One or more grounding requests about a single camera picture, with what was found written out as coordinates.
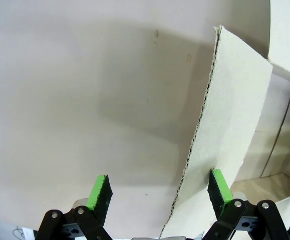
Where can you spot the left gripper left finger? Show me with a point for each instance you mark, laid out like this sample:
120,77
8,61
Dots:
102,197

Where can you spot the large cardboard shipping box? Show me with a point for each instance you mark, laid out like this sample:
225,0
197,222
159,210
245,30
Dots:
230,100

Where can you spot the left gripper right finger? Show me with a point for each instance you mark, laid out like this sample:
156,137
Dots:
218,192

